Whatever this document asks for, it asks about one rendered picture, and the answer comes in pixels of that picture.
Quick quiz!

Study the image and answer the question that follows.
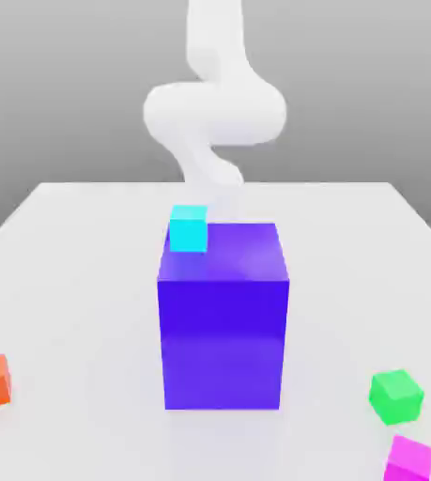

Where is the small cyan cube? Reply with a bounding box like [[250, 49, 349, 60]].
[[168, 204, 209, 254]]

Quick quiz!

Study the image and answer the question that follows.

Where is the small green cube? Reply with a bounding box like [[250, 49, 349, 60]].
[[367, 368, 425, 427]]

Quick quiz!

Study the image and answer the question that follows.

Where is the small magenta cube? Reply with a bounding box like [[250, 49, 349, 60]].
[[382, 434, 431, 481]]

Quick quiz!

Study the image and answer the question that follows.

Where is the large purple box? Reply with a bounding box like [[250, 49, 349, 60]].
[[156, 222, 290, 411]]

